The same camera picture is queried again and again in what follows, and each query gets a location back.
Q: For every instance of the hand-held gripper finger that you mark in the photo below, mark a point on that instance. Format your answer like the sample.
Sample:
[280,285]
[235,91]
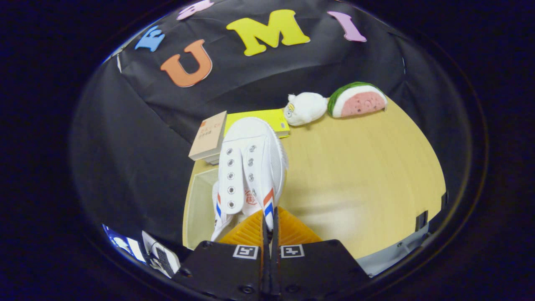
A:
[264,251]
[274,251]

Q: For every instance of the white canvas shoe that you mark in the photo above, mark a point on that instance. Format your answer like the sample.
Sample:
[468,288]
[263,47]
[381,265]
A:
[255,142]
[217,217]

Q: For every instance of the pale fabric storage box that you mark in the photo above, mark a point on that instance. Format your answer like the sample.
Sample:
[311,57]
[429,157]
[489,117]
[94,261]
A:
[196,209]

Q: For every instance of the black keyboard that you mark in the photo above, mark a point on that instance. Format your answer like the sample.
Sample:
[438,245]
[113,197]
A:
[165,259]

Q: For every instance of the white book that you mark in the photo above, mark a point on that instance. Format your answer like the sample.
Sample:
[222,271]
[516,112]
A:
[213,159]

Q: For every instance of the white side desk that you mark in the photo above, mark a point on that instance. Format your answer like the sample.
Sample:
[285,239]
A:
[150,246]

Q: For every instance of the yellow book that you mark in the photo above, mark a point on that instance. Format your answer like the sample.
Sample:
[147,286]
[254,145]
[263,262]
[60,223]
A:
[271,117]

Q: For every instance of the computer monitor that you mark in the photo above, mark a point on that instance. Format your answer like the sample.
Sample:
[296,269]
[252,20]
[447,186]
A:
[123,244]

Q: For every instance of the white plush toy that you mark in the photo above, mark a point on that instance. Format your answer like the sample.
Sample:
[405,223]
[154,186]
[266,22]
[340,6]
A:
[307,108]

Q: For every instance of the black table clamp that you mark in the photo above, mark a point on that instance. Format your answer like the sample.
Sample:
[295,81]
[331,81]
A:
[421,220]
[444,198]

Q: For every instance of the watermelon slice plush toy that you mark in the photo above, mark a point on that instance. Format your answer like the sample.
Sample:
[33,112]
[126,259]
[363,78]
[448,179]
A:
[357,100]

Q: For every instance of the grey table frame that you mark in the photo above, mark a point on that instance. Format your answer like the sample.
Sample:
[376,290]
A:
[388,255]

